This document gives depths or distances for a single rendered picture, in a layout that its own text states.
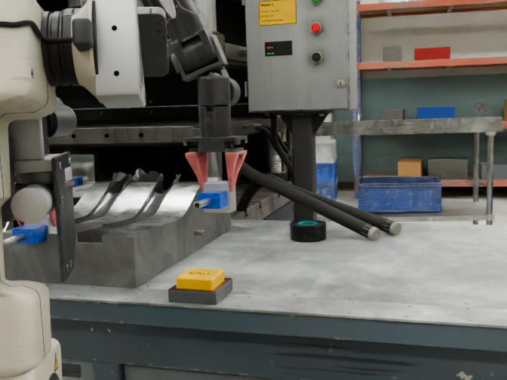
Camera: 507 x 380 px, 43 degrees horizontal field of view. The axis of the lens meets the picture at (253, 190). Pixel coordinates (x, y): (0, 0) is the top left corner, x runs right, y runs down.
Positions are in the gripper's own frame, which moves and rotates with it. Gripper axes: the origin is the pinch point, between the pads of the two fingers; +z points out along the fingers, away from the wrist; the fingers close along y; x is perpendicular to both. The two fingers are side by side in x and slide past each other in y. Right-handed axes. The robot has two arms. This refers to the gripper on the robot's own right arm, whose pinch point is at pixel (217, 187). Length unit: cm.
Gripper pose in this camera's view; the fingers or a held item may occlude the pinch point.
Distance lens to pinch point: 118.2
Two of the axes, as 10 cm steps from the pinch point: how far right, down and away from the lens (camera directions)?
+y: -9.6, 0.0, 2.9
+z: 0.3, 9.9, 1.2
